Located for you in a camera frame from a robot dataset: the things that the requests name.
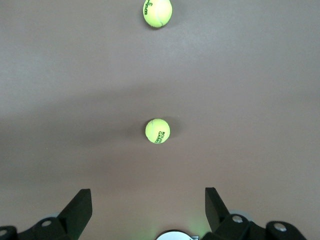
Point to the brown table cover sheet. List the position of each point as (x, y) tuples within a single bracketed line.
[(75, 75)]

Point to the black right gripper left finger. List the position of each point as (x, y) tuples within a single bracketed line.
[(75, 217)]

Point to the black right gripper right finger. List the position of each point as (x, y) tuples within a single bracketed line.
[(217, 220)]

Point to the yellow-green tennis ball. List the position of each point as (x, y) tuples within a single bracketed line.
[(157, 130), (157, 12)]

